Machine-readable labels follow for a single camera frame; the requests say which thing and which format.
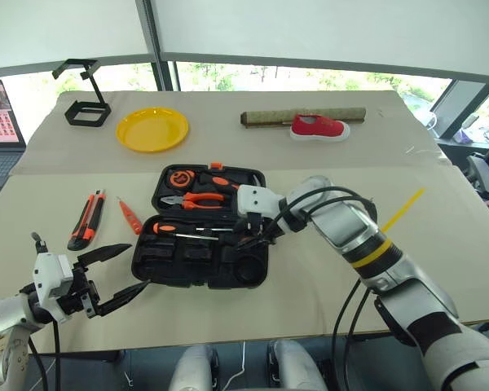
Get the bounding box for orange black tape measure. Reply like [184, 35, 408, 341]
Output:
[167, 169, 196, 189]

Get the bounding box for dark window mullion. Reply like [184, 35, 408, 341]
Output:
[136, 0, 183, 91]

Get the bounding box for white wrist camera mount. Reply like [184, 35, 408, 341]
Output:
[31, 251, 75, 323]
[236, 184, 287, 224]

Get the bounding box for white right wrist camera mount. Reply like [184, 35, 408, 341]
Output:
[236, 184, 287, 224]

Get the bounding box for yellow plastic plate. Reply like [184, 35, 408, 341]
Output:
[115, 106, 190, 154]

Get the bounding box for orange black utility knife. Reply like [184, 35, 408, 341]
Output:
[67, 189, 107, 252]

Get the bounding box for black metal stand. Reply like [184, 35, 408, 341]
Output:
[51, 59, 111, 128]

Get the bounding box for slim orange black screwdriver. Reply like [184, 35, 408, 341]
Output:
[152, 222, 220, 241]

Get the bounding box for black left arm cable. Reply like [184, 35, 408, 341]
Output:
[26, 319, 62, 391]

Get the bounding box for thin white hanging cable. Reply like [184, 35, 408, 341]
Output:
[222, 341, 246, 391]

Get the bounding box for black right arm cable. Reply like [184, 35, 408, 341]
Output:
[262, 186, 379, 391]

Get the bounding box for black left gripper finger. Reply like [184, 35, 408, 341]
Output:
[75, 243, 133, 269]
[95, 279, 152, 318]

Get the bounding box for black plastic tool case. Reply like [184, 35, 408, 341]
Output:
[130, 162, 270, 291]

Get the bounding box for thick orange black screwdriver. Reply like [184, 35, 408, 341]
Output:
[197, 170, 240, 193]

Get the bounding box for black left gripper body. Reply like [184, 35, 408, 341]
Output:
[59, 262, 102, 320]

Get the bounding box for red canvas shoe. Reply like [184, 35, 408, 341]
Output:
[289, 113, 351, 143]

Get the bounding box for beige table cloth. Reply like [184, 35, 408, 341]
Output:
[7, 90, 453, 177]
[0, 165, 489, 354]

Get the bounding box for rolled brown mat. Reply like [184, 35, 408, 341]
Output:
[240, 106, 368, 130]

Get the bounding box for grey rounded leg cover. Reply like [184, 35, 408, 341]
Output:
[169, 345, 216, 391]
[267, 340, 328, 391]

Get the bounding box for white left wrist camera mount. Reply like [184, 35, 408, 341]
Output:
[31, 251, 75, 323]

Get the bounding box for black office chair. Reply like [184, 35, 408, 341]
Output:
[464, 130, 489, 200]

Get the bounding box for small orange tester pen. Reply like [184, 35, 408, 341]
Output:
[116, 196, 143, 236]

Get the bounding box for orange handled pliers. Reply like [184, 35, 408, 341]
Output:
[160, 191, 226, 211]

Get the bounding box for white roller blind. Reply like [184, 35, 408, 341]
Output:
[150, 0, 489, 86]
[0, 0, 154, 71]

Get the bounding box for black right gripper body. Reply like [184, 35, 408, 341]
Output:
[243, 211, 279, 246]

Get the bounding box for open laptop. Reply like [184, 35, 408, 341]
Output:
[0, 79, 28, 207]

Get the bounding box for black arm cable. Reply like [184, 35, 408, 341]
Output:
[26, 319, 62, 391]
[262, 186, 379, 391]

